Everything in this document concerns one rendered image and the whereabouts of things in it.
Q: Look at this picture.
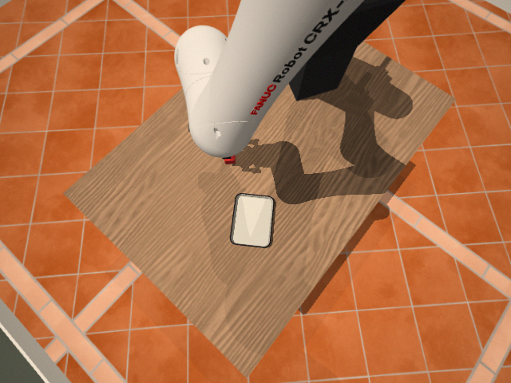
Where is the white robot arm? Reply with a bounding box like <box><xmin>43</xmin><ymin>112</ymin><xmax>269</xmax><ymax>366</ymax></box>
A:
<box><xmin>174</xmin><ymin>0</ymin><xmax>378</xmax><ymax>158</ymax></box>

